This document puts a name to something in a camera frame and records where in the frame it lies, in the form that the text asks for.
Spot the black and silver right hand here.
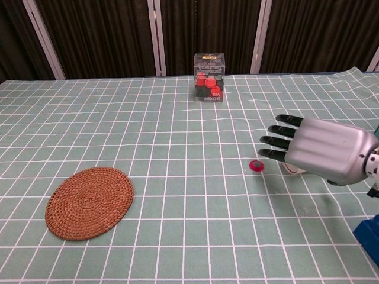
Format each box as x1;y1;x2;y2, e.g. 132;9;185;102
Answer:
258;114;379;186

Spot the white paper cup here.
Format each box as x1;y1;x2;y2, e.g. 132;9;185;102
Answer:
283;161;306;175

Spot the small round pink token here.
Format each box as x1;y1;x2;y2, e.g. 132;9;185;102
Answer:
248;159;265;173

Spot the blue toy building block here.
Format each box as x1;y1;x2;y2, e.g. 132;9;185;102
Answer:
352;214;379;267

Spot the clear box with red items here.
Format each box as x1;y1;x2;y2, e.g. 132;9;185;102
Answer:
192;53;229;103

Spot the green grid tablecloth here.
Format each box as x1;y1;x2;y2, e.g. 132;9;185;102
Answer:
0;66;379;284

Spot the round woven rattan coaster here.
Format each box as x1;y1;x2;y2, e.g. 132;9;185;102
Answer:
44;166;136;241

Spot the black pleated curtain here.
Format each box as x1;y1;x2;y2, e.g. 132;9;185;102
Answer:
0;0;379;84

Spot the white frame post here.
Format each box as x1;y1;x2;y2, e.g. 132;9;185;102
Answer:
22;0;66;80
147;0;167;76
249;0;274;75
366;49;379;72

